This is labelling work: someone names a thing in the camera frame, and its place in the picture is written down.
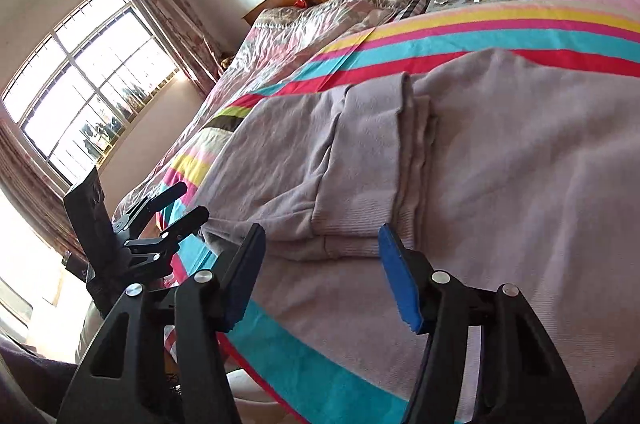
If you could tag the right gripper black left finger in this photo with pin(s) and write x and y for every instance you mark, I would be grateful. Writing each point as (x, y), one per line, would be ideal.
(156, 358)

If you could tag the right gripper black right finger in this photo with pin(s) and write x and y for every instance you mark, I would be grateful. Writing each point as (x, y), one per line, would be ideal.
(493, 335)

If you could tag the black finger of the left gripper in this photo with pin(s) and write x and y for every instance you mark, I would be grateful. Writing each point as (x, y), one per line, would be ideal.
(169, 195)
(187, 225)

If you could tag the lilac fleece pants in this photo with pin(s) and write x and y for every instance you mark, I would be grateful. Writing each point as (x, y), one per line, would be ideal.
(496, 169)

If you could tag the barred window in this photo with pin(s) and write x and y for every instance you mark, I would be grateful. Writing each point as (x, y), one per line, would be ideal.
(85, 84)

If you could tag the rainbow striped blanket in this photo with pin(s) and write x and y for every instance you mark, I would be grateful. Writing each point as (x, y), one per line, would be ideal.
(400, 44)

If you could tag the pink floral quilt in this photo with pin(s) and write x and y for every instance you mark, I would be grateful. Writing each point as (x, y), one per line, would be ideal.
(281, 40)

